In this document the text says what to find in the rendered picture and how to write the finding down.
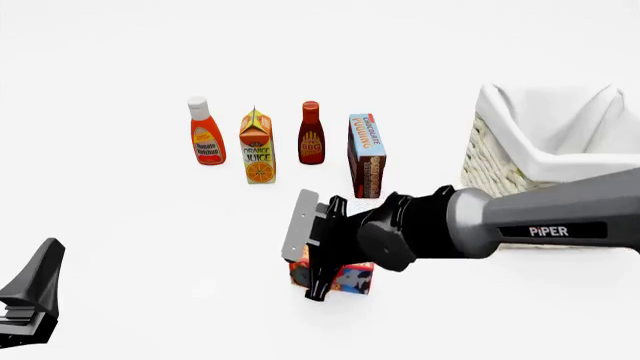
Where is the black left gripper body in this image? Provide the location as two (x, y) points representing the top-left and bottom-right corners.
(0, 295), (60, 349)

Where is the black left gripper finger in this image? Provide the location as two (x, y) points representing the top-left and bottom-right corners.
(0, 237), (67, 321)

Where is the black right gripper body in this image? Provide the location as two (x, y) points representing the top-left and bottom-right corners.
(308, 194), (372, 268)

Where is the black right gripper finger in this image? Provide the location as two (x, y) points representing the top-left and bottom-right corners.
(304, 245), (347, 303)

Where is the printed butter box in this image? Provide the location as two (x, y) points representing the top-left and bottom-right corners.
(288, 245), (376, 297)

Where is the woven basket with white liner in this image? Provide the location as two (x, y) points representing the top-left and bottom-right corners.
(459, 82), (640, 250)

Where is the chocolate pudding box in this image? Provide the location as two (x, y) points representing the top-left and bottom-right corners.
(347, 112), (388, 200)

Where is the dark red BBQ sauce bottle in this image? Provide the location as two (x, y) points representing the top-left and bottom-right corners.
(297, 99), (327, 166)

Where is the orange juice carton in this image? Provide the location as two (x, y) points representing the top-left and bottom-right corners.
(238, 105), (278, 186)

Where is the red tomato ketchup bottle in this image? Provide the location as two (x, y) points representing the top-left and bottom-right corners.
(186, 95), (228, 167)

